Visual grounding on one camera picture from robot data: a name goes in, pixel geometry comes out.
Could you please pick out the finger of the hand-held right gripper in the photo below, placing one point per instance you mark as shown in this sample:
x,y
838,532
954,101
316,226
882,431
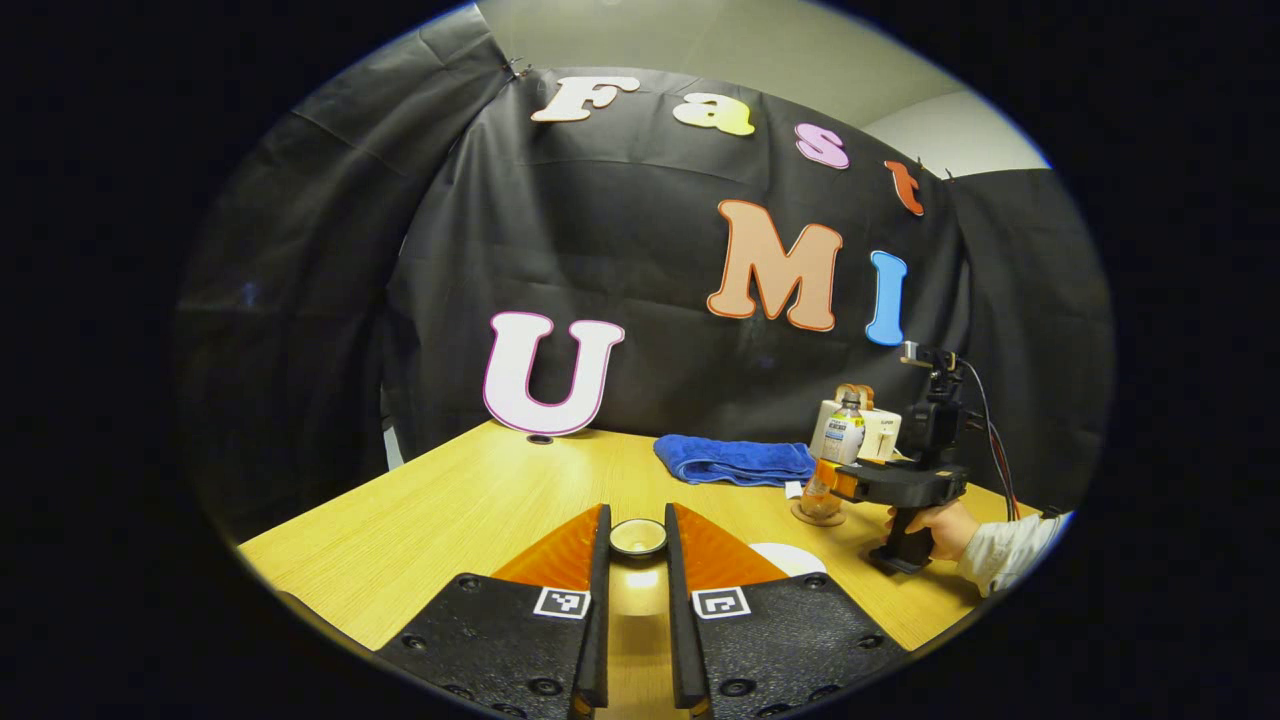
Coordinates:
x,y
824,475

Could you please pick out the toasted bread slice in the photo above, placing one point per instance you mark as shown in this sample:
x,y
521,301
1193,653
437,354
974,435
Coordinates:
x,y
840,390
867,395

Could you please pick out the black backdrop cloth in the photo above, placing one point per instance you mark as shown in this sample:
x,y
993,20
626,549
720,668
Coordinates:
x,y
620,260

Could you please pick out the folded blue towel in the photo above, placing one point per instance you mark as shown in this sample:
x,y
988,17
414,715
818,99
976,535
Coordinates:
x,y
735,458

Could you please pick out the cream teacup lid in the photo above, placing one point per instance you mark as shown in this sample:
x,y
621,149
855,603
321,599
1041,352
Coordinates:
x,y
638,545

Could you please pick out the round cork coaster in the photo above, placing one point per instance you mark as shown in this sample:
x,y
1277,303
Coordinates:
x,y
818,518

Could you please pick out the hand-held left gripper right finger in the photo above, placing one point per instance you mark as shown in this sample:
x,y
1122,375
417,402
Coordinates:
x,y
780,640

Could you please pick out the clear plastic water bottle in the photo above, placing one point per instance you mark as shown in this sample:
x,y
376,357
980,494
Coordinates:
x,y
843,435

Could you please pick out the white toaster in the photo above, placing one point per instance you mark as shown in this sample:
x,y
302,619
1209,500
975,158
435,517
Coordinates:
x,y
882,430

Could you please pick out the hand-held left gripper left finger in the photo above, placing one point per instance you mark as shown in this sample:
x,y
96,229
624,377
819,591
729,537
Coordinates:
x,y
500,640

